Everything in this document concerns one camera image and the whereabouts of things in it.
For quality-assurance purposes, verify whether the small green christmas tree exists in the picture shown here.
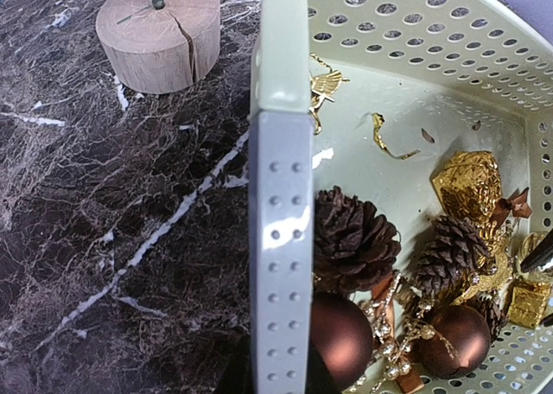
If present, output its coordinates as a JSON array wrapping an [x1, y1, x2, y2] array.
[[95, 0, 221, 94]]

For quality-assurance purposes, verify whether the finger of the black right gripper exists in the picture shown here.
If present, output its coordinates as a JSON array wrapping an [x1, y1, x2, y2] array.
[[520, 240, 552, 273]]

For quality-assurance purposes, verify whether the pine cone ornament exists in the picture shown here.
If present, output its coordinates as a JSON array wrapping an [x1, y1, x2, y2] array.
[[475, 295, 508, 341], [313, 186, 401, 295], [413, 215, 490, 296]]

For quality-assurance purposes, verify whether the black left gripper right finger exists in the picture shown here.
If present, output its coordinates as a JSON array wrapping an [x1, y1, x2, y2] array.
[[307, 346, 335, 394]]

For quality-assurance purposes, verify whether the gold gift box ornament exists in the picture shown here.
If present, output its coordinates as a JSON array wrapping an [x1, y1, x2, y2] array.
[[507, 281, 551, 329], [431, 150, 503, 238]]

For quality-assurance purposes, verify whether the cream perforated plastic basket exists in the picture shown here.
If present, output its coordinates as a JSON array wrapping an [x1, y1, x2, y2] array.
[[249, 0, 552, 393]]

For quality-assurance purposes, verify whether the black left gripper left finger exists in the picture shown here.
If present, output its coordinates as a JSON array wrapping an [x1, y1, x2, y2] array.
[[218, 335, 253, 394]]

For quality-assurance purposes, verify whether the brown ball ornament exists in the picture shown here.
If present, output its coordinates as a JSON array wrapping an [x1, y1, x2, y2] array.
[[310, 292, 373, 391], [415, 305, 492, 379]]

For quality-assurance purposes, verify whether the gold bead cluster ornament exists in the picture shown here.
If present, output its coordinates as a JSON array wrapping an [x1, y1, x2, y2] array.
[[357, 270, 435, 393]]

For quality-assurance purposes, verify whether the brown ball ornament front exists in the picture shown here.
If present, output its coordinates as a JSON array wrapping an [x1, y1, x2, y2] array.
[[310, 292, 373, 391]]

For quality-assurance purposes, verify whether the gold reindeer ornament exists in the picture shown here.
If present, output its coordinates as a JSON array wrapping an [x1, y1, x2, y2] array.
[[452, 220, 513, 305]]

